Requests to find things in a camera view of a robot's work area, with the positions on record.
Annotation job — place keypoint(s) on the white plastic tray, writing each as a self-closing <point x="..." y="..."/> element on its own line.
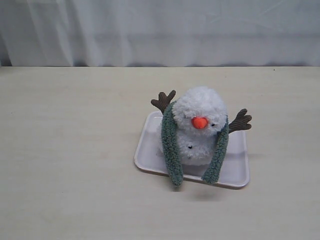
<point x="234" y="173"/>

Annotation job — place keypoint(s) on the white backdrop curtain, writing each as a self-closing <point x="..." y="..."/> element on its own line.
<point x="159" y="33"/>

